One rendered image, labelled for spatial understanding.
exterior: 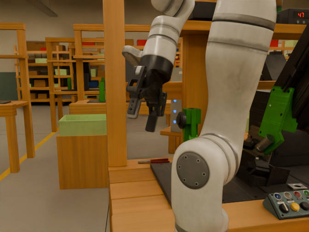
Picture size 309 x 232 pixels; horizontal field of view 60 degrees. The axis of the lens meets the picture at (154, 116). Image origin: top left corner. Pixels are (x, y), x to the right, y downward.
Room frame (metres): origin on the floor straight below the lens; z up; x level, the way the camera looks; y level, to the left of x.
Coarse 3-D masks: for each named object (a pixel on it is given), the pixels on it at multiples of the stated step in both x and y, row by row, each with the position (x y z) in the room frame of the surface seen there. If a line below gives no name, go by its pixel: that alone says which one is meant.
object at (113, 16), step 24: (120, 0) 1.23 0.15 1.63; (216, 0) 1.32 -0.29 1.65; (120, 24) 1.23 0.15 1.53; (120, 48) 1.23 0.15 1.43; (192, 48) 1.29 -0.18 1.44; (120, 72) 1.23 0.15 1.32; (192, 72) 1.29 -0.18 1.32; (120, 96) 1.23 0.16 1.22; (192, 96) 1.29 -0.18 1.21; (120, 120) 1.23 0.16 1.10; (120, 144) 1.23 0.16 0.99
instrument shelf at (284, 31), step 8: (184, 24) 1.16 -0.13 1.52; (192, 24) 1.17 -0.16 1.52; (200, 24) 1.17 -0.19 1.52; (208, 24) 1.18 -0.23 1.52; (280, 24) 1.25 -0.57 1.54; (288, 24) 1.26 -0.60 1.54; (296, 24) 1.27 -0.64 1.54; (184, 32) 1.23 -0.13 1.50; (192, 32) 1.23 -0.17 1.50; (200, 32) 1.23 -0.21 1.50; (208, 32) 1.23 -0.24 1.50; (280, 32) 1.25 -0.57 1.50; (288, 32) 1.26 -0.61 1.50; (296, 32) 1.27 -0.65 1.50
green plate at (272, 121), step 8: (272, 88) 1.09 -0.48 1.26; (280, 88) 1.04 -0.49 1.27; (288, 88) 1.00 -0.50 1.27; (272, 96) 1.07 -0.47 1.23; (280, 96) 1.02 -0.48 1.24; (288, 96) 0.98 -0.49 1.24; (272, 104) 1.05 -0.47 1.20; (280, 104) 1.01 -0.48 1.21; (288, 104) 0.97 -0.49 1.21; (272, 112) 1.04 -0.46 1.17; (280, 112) 0.99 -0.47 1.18; (288, 112) 0.99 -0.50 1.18; (264, 120) 1.07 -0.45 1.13; (272, 120) 1.02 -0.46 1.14; (280, 120) 0.98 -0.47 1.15; (288, 120) 0.99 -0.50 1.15; (296, 120) 1.00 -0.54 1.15; (264, 128) 1.05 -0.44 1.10; (272, 128) 1.01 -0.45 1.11; (280, 128) 0.97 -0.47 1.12; (288, 128) 0.99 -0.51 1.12; (296, 128) 1.00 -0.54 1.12; (264, 136) 1.03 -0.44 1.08
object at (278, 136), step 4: (276, 132) 0.97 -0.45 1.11; (276, 136) 0.96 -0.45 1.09; (280, 136) 0.95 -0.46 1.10; (276, 140) 0.96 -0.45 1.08; (280, 140) 0.94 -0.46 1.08; (284, 140) 0.94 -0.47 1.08; (272, 144) 0.97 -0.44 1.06; (276, 144) 0.95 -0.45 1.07; (268, 148) 0.99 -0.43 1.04; (272, 148) 0.97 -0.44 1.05; (264, 152) 1.00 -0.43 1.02; (268, 152) 0.99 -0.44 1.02
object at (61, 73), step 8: (16, 48) 9.85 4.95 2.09; (40, 48) 9.94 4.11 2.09; (56, 48) 9.95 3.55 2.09; (64, 48) 10.26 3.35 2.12; (16, 64) 9.77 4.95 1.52; (32, 64) 9.82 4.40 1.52; (40, 64) 9.85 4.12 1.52; (56, 64) 9.91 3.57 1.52; (64, 64) 9.94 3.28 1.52; (96, 64) 10.05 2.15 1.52; (16, 72) 9.81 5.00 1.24; (32, 72) 9.93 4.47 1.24; (40, 72) 10.28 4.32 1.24; (56, 72) 9.99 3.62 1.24; (64, 72) 10.00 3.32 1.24; (40, 80) 9.96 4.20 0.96; (32, 88) 9.82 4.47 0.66; (40, 88) 9.85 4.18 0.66; (48, 88) 9.87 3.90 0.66; (56, 88) 9.90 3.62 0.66; (32, 96) 9.93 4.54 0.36; (40, 96) 9.95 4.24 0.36; (48, 96) 10.27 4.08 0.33; (64, 96) 10.03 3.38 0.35
